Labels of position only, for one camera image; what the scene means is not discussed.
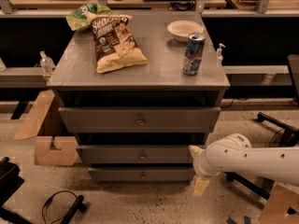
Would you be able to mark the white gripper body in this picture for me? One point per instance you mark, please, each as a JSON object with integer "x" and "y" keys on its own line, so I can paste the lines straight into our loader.
{"x": 202, "y": 162}

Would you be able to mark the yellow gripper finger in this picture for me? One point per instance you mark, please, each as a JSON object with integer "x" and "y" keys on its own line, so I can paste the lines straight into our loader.
{"x": 200, "y": 185}
{"x": 196, "y": 151}

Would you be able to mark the grey drawer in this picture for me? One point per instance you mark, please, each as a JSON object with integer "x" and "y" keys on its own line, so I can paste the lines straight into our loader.
{"x": 156, "y": 154}
{"x": 139, "y": 119}
{"x": 165, "y": 174}

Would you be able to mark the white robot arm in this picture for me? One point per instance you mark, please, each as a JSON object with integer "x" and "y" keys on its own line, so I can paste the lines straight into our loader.
{"x": 234, "y": 153}

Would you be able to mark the grey drawer cabinet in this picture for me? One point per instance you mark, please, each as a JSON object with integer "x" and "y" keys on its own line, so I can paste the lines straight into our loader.
{"x": 159, "y": 83}

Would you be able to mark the grey bottom drawer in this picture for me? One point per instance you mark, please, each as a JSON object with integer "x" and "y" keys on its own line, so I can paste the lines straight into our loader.
{"x": 165, "y": 174}

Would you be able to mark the grey top drawer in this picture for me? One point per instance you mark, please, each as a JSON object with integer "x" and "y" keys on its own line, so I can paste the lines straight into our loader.
{"x": 139, "y": 119}

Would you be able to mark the cardboard piece bottom right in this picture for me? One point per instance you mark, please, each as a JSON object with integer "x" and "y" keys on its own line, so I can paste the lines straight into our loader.
{"x": 282, "y": 207}

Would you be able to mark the black stand base right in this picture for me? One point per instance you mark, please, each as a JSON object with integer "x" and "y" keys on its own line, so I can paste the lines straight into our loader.
{"x": 289, "y": 138}

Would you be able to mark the white pump bottle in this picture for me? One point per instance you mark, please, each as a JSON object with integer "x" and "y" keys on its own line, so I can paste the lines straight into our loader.
{"x": 219, "y": 54}

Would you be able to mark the blue drink can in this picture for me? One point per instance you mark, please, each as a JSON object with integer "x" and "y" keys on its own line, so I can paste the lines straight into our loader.
{"x": 193, "y": 53}

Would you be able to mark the black stand leg left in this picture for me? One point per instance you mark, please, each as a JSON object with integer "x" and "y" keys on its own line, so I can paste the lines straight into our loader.
{"x": 78, "y": 205}

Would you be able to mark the white bowl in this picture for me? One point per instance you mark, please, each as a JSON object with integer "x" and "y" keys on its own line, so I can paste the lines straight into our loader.
{"x": 181, "y": 30}

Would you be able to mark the cardboard box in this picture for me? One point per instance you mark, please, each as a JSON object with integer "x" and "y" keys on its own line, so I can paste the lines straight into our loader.
{"x": 53, "y": 144}

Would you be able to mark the brown yellow chip bag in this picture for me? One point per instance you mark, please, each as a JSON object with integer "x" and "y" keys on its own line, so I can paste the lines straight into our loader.
{"x": 115, "y": 46}

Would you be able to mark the clear sanitizer bottle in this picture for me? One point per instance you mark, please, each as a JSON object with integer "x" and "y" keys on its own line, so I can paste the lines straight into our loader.
{"x": 46, "y": 63}

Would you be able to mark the green snack bag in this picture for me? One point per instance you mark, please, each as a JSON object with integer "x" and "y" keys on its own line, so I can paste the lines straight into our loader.
{"x": 77, "y": 19}

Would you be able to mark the black crate left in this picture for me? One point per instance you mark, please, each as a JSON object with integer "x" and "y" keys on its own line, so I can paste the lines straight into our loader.
{"x": 10, "y": 181}

